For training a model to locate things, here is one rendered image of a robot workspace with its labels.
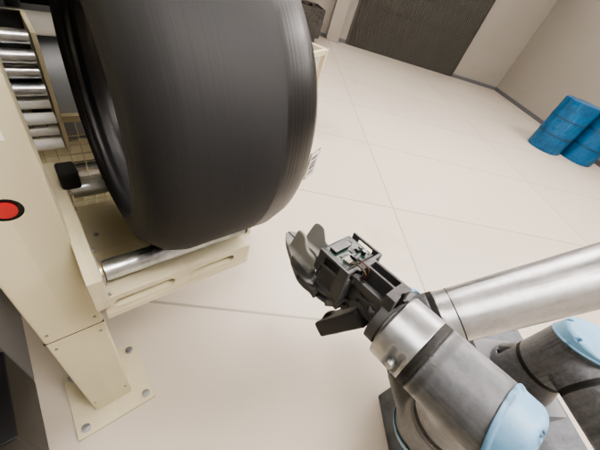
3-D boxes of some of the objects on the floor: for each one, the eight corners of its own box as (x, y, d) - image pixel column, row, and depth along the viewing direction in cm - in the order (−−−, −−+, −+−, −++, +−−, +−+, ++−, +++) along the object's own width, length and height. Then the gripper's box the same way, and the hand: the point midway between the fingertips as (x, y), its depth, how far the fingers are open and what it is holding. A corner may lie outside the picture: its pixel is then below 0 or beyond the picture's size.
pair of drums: (596, 170, 534) (647, 126, 475) (545, 156, 510) (591, 108, 451) (570, 150, 586) (612, 108, 527) (520, 136, 562) (560, 90, 503)
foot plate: (79, 442, 107) (78, 440, 106) (62, 376, 119) (61, 374, 118) (155, 395, 123) (155, 394, 121) (134, 342, 135) (133, 340, 133)
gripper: (425, 281, 37) (315, 195, 48) (383, 315, 32) (270, 209, 43) (398, 320, 42) (305, 234, 54) (359, 354, 37) (264, 251, 48)
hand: (291, 240), depth 49 cm, fingers closed
